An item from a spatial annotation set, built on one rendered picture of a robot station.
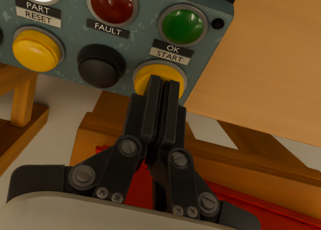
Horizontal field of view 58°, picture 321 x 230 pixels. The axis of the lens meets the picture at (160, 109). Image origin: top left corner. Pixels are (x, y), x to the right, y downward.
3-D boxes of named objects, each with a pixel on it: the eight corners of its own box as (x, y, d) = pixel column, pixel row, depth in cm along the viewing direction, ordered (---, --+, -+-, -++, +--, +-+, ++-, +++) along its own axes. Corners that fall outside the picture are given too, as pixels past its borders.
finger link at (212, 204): (135, 221, 14) (152, 110, 18) (198, 233, 14) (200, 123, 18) (152, 197, 11) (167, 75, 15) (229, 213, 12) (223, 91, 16)
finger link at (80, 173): (63, 206, 13) (98, 95, 17) (131, 220, 14) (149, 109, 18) (64, 178, 11) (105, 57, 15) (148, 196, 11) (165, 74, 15)
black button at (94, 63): (119, 82, 18) (114, 96, 17) (80, 71, 17) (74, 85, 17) (126, 53, 16) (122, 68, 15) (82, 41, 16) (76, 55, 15)
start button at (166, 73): (175, 100, 19) (174, 114, 18) (131, 88, 18) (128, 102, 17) (191, 69, 16) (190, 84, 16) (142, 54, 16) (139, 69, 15)
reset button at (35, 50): (61, 66, 17) (55, 80, 17) (20, 55, 17) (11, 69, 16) (62, 35, 15) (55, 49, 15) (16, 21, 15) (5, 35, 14)
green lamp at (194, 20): (194, 49, 15) (200, 52, 14) (155, 37, 15) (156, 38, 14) (206, 13, 15) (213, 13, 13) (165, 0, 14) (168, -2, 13)
